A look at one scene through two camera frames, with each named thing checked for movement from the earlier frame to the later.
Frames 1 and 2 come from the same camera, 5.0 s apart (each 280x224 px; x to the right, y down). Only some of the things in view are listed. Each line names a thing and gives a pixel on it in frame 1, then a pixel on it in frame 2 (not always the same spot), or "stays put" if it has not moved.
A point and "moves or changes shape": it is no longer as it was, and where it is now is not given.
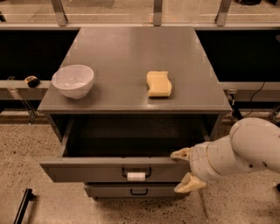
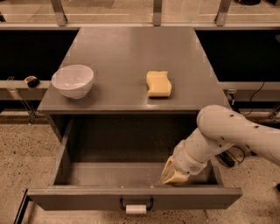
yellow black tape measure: [32, 81] stays put
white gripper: [200, 160] → [186, 163]
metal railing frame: [61, 21] stays put
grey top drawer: [127, 148] moves or changes shape
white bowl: [73, 81] stays put
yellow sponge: [159, 84] stays put
